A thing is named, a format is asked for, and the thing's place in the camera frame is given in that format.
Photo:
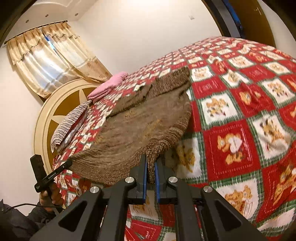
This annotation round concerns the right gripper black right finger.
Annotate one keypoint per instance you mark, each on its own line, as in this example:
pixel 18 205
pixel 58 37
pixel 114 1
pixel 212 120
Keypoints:
pixel 201 213

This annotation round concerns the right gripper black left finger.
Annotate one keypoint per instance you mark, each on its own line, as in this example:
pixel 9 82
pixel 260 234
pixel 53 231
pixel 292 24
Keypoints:
pixel 99 214

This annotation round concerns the brown knitted sweater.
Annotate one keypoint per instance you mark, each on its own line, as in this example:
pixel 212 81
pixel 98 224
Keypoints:
pixel 148 122

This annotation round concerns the left forearm dark sleeve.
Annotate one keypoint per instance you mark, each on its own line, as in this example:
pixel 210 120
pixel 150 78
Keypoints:
pixel 16 226

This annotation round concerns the person's left hand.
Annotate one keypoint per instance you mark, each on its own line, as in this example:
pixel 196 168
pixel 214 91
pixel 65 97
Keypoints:
pixel 53 199

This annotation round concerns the striped pillow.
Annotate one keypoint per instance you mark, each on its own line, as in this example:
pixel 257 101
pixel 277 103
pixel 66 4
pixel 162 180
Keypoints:
pixel 68 124

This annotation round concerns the cream round headboard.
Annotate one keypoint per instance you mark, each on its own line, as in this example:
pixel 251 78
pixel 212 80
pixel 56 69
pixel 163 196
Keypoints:
pixel 63 100

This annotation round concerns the red teddy bear bedspread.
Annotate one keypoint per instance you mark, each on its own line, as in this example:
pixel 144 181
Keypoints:
pixel 241 135

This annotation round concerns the pink folded blanket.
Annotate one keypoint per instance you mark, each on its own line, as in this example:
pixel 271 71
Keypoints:
pixel 107 87

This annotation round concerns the beige patterned curtain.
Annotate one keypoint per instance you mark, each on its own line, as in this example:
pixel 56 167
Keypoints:
pixel 53 55

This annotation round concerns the brown wooden door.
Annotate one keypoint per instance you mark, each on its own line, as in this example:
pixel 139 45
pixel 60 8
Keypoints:
pixel 253 20

